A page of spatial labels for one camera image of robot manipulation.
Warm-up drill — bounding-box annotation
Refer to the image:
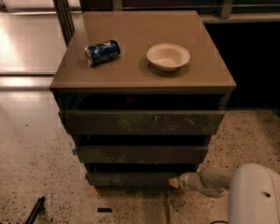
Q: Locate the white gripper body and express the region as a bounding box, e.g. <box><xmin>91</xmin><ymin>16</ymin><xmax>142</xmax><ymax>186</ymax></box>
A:
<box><xmin>179</xmin><ymin>173</ymin><xmax>204</xmax><ymax>191</ymax></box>

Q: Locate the blue soda can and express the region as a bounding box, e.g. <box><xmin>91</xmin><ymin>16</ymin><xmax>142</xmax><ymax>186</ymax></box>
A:
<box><xmin>84</xmin><ymin>40</ymin><xmax>120</xmax><ymax>66</ymax></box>

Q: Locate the metal railing frame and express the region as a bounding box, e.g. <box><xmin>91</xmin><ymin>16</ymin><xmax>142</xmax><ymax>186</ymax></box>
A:
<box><xmin>53</xmin><ymin>0</ymin><xmax>280</xmax><ymax>34</ymax></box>

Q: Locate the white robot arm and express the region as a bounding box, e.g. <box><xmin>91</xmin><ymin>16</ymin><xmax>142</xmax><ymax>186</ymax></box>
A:
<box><xmin>169</xmin><ymin>163</ymin><xmax>280</xmax><ymax>224</ymax></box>

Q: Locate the black tape on floor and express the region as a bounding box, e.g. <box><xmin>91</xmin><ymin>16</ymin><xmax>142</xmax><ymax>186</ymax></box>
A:
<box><xmin>97</xmin><ymin>207</ymin><xmax>112</xmax><ymax>213</ymax></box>

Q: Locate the black rod on floor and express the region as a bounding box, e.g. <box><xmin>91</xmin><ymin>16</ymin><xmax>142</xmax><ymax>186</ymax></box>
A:
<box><xmin>24</xmin><ymin>196</ymin><xmax>46</xmax><ymax>224</ymax></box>

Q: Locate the drawer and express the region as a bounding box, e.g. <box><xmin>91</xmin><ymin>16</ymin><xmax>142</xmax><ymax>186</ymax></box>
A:
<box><xmin>76</xmin><ymin>146</ymin><xmax>208</xmax><ymax>164</ymax></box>
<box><xmin>85</xmin><ymin>173</ymin><xmax>178</xmax><ymax>187</ymax></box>
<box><xmin>59</xmin><ymin>110</ymin><xmax>224</xmax><ymax>135</ymax></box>

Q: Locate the white paper bowl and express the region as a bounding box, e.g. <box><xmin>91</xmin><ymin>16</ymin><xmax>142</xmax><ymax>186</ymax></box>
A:
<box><xmin>147</xmin><ymin>44</ymin><xmax>190</xmax><ymax>72</ymax></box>

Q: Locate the brown drawer cabinet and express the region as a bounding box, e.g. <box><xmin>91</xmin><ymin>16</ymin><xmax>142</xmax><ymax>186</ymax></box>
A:
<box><xmin>50</xmin><ymin>11</ymin><xmax>236</xmax><ymax>174</ymax></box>

